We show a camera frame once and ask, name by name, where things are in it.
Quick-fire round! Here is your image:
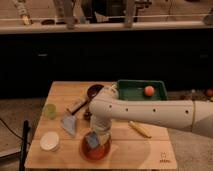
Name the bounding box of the blue sponge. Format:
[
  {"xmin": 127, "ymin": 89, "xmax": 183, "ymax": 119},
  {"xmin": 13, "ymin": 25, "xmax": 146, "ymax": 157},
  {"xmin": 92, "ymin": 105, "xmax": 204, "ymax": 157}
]
[{"xmin": 85, "ymin": 132, "xmax": 100, "ymax": 149}]

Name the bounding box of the green plastic cup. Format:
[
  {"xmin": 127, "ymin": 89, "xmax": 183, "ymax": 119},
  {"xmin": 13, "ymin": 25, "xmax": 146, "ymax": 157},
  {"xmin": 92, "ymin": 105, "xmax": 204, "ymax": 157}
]
[{"xmin": 43, "ymin": 104, "xmax": 56, "ymax": 119}]

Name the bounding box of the green tray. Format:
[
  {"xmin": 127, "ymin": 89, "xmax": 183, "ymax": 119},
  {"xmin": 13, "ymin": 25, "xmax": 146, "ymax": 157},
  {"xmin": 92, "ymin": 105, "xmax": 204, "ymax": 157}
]
[{"xmin": 117, "ymin": 79, "xmax": 168, "ymax": 101}]

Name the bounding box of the metal spatula with dark handle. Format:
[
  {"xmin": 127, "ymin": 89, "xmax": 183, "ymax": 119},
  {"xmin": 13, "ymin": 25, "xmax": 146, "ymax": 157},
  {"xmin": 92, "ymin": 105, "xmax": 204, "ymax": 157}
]
[{"xmin": 61, "ymin": 99, "xmax": 87, "ymax": 137}]

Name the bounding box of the orange ball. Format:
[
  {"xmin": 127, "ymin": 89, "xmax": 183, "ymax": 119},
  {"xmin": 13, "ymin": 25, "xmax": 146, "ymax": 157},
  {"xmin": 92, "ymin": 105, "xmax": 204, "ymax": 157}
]
[{"xmin": 144, "ymin": 86, "xmax": 155, "ymax": 97}]

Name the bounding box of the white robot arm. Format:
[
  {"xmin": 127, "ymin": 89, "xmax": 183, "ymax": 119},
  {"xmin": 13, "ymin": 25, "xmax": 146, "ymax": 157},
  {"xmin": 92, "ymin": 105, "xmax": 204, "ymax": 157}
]
[{"xmin": 89, "ymin": 88, "xmax": 213, "ymax": 138}]

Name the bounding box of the black stand left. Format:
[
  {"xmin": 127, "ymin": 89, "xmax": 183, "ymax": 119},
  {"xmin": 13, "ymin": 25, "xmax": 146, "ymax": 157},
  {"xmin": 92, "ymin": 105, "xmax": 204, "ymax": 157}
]
[{"xmin": 19, "ymin": 120, "xmax": 30, "ymax": 171}]

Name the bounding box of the white round container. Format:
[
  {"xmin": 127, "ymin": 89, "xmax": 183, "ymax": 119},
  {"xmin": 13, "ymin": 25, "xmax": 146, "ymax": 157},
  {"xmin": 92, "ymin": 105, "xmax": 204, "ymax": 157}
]
[{"xmin": 40, "ymin": 131, "xmax": 60, "ymax": 151}]

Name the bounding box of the pine cone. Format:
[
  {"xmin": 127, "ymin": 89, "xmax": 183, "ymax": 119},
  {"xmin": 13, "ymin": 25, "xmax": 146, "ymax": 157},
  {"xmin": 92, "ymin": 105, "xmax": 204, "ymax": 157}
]
[{"xmin": 83, "ymin": 111, "xmax": 92, "ymax": 121}]

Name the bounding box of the red bowl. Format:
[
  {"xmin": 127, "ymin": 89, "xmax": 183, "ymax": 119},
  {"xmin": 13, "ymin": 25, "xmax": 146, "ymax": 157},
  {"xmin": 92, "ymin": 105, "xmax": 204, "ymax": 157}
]
[{"xmin": 80, "ymin": 133, "xmax": 111, "ymax": 161}]

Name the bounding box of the dark brown bowl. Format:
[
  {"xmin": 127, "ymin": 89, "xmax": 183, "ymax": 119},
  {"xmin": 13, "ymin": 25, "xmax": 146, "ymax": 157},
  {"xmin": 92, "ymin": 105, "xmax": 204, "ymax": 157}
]
[{"xmin": 87, "ymin": 84, "xmax": 103, "ymax": 99}]

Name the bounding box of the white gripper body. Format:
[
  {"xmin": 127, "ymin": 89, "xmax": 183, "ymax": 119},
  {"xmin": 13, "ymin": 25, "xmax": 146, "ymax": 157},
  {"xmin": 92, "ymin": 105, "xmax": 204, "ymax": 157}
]
[{"xmin": 90, "ymin": 115, "xmax": 112, "ymax": 144}]

